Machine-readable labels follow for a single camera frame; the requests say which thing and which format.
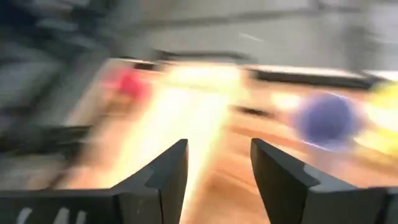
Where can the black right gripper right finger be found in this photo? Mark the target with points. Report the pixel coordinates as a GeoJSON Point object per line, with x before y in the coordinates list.
{"type": "Point", "coordinates": [280, 186]}

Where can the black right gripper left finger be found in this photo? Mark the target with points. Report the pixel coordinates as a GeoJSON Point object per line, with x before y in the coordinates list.
{"type": "Point", "coordinates": [161, 186]}

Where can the purple plastic cup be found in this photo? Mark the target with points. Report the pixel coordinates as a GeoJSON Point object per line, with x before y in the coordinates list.
{"type": "Point", "coordinates": [326, 119]}

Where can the red plastic cup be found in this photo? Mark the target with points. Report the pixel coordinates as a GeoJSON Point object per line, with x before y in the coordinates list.
{"type": "Point", "coordinates": [132, 84]}

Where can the yellow mug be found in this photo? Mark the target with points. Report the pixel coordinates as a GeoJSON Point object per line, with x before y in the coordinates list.
{"type": "Point", "coordinates": [387, 115]}

